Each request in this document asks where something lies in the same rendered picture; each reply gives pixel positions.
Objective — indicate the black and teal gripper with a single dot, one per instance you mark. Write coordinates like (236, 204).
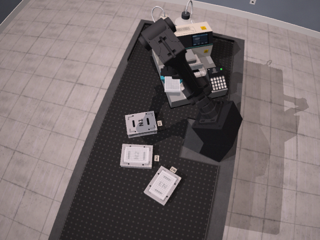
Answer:
(169, 73)

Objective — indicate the white multi-well plate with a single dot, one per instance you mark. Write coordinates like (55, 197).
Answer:
(162, 185)
(132, 155)
(171, 85)

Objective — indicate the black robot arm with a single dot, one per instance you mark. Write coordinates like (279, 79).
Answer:
(161, 38)

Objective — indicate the white plastic bottle with black cap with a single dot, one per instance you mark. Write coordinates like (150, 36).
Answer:
(184, 19)

